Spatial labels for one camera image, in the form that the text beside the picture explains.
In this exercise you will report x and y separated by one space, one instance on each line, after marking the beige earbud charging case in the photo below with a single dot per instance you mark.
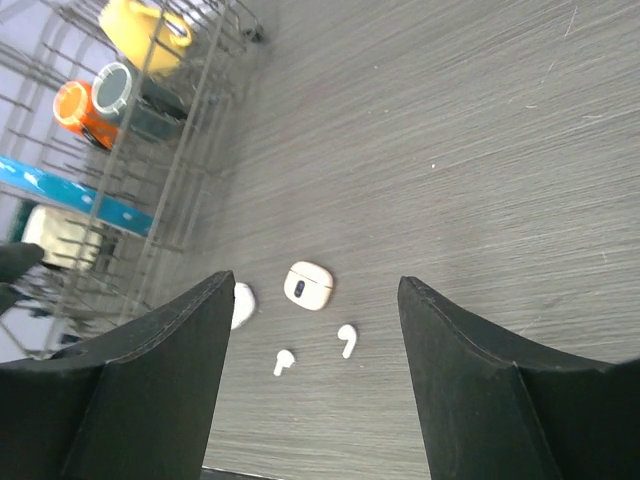
308 285

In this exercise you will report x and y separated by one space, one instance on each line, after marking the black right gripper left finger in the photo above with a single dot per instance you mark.
136 402

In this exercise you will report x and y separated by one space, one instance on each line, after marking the white earbud charging case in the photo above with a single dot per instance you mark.
244 305

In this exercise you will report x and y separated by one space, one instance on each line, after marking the blue plate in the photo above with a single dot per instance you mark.
75 196

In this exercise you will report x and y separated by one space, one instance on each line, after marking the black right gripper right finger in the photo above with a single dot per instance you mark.
495 405

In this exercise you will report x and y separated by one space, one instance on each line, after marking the orange mug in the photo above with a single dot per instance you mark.
73 110

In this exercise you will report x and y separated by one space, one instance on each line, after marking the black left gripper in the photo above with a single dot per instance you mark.
16 260

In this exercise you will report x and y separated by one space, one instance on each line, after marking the grey wire dish rack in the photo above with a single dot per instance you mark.
45 44

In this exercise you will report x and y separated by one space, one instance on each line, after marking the white earbud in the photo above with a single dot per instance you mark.
285 359
348 334

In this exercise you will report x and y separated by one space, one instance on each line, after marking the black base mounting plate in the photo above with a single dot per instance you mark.
208 473

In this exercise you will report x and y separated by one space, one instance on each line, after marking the cream ribbed mug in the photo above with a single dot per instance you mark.
64 236

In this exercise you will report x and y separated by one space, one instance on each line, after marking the yellow mug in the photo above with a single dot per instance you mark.
135 28

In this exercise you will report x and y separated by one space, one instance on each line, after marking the white earbud left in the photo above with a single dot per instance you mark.
285 359

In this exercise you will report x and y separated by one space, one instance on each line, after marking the grey mug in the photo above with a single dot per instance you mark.
158 114

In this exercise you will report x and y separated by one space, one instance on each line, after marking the white earbud right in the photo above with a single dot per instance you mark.
348 334

